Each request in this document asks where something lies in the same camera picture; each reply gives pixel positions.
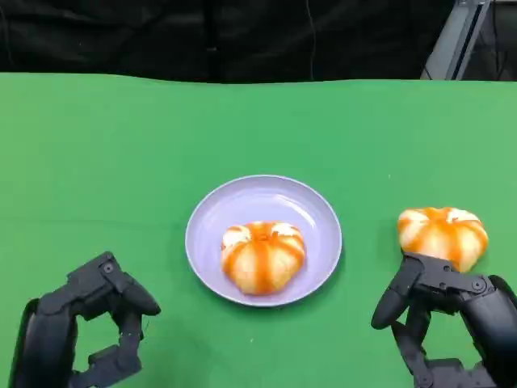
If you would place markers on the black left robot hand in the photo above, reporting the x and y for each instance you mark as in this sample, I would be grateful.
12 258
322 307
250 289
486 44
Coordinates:
72 315

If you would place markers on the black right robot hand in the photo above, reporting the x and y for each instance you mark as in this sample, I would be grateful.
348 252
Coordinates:
472 315

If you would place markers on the orange and white bread roll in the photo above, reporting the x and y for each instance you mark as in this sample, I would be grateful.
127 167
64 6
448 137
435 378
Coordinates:
262 258
442 234

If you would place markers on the lilac plate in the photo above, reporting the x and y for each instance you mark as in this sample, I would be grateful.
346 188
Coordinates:
258 202

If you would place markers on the green cloth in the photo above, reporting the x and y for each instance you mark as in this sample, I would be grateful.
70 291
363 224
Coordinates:
258 141

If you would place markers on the black curtain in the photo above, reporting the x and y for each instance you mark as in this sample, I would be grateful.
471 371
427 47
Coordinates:
210 36

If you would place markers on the grey metal frame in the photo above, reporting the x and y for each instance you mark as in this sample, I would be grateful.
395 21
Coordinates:
458 38

